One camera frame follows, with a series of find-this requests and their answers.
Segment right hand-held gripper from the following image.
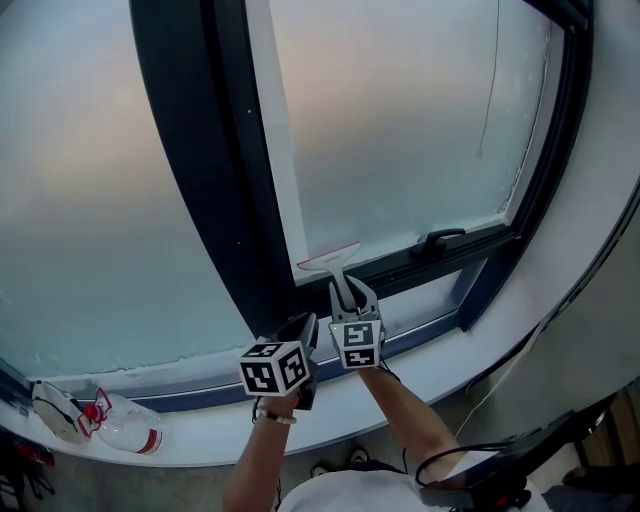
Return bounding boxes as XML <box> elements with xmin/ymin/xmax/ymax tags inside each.
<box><xmin>327</xmin><ymin>274</ymin><xmax>387</xmax><ymax>371</ymax></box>

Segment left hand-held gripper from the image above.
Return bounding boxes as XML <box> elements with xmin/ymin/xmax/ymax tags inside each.
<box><xmin>238</xmin><ymin>312</ymin><xmax>321</xmax><ymax>412</ymax></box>

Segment white squeegee with red blade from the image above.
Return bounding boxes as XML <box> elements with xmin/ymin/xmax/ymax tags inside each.
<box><xmin>295</xmin><ymin>241</ymin><xmax>361</xmax><ymax>314</ymax></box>

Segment frosted window glass pane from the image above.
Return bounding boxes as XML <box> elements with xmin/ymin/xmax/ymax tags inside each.
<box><xmin>244</xmin><ymin>0</ymin><xmax>566</xmax><ymax>289</ymax></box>

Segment person's left forearm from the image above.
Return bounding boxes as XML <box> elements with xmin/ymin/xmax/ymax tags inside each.
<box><xmin>219</xmin><ymin>394</ymin><xmax>299</xmax><ymax>512</ymax></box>

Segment person's right forearm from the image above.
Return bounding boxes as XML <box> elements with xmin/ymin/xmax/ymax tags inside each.
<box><xmin>357</xmin><ymin>364</ymin><xmax>461</xmax><ymax>484</ymax></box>

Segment clear low window pane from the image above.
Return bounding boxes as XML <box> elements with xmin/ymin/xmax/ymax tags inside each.
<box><xmin>314</xmin><ymin>269</ymin><xmax>464</xmax><ymax>366</ymax></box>

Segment person's black trousers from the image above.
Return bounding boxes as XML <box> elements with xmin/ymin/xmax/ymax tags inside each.
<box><xmin>349</xmin><ymin>459</ymin><xmax>401</xmax><ymax>474</ymax></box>

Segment person's white shirt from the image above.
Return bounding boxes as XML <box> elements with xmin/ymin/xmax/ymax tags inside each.
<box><xmin>277</xmin><ymin>467</ymin><xmax>551</xmax><ymax>512</ymax></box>

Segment white chest freezer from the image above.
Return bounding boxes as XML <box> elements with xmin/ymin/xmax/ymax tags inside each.
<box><xmin>127</xmin><ymin>0</ymin><xmax>596</xmax><ymax>414</ymax></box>

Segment large frosted fixed window pane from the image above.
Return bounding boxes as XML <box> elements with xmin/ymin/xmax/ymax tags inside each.
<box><xmin>0</xmin><ymin>0</ymin><xmax>254</xmax><ymax>379</ymax></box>

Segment dark roller blind tube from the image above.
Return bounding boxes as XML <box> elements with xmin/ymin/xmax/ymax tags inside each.
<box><xmin>539</xmin><ymin>0</ymin><xmax>591</xmax><ymax>34</ymax></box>

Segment pale bead bracelet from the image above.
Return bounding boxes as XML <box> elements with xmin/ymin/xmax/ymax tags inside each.
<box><xmin>252</xmin><ymin>402</ymin><xmax>299</xmax><ymax>426</ymax></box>

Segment black window handle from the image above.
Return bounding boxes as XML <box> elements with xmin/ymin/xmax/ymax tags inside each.
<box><xmin>409</xmin><ymin>227</ymin><xmax>467</xmax><ymax>260</ymax></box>

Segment white floor cable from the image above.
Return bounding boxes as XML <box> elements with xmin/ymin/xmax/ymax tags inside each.
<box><xmin>454</xmin><ymin>324</ymin><xmax>544</xmax><ymax>439</ymax></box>

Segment black harness cable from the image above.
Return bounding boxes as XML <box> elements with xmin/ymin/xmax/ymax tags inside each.
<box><xmin>414</xmin><ymin>442</ymin><xmax>521</xmax><ymax>489</ymax></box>

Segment thin blind pull cord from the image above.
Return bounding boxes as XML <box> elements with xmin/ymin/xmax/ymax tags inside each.
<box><xmin>474</xmin><ymin>0</ymin><xmax>502</xmax><ymax>160</ymax></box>

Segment black chest harness strap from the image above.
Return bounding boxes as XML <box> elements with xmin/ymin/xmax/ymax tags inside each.
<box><xmin>417</xmin><ymin>409</ymin><xmax>581</xmax><ymax>512</ymax></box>

